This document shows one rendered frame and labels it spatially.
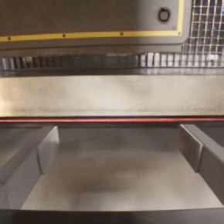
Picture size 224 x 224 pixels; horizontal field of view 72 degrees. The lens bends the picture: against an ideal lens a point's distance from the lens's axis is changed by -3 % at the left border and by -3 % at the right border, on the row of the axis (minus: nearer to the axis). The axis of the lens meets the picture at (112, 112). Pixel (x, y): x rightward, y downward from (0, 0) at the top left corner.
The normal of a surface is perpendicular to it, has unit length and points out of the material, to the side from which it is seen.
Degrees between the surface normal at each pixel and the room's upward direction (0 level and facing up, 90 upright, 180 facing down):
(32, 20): 0
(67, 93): 0
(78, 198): 62
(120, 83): 2
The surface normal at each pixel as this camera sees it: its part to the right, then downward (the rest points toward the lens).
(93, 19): -0.01, 0.30
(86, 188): -0.02, -0.73
